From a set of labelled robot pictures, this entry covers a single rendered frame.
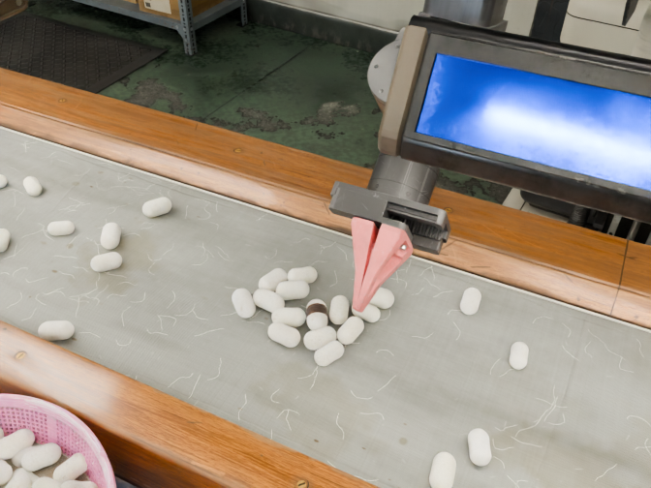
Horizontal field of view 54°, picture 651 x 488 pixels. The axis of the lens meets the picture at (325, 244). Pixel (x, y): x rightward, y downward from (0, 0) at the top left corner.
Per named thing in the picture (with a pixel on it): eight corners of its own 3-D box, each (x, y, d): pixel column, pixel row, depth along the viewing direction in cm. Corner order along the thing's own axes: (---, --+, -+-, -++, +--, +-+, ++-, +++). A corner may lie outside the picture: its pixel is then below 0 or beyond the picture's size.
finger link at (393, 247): (375, 313, 52) (412, 207, 54) (296, 287, 54) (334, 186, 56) (388, 324, 59) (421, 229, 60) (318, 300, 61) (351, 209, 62)
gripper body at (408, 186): (439, 230, 53) (466, 149, 54) (326, 198, 56) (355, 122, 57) (445, 250, 59) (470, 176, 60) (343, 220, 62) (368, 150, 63)
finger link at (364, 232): (403, 322, 51) (440, 215, 53) (323, 295, 54) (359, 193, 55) (414, 333, 58) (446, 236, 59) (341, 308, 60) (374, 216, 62)
